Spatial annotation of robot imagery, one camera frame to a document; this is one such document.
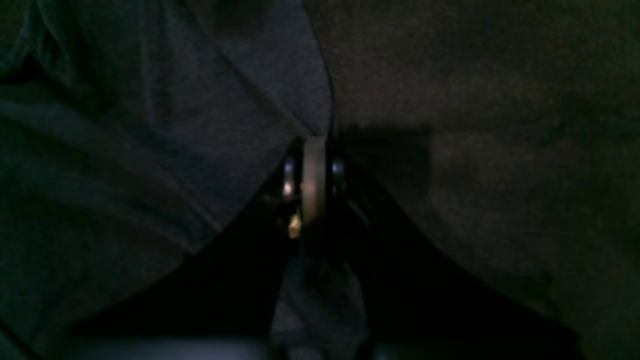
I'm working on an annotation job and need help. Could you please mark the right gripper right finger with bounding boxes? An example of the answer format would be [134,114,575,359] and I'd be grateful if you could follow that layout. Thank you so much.
[325,145,585,360]

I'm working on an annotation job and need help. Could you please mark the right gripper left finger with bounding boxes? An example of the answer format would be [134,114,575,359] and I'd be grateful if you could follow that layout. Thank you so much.
[65,137,327,360]

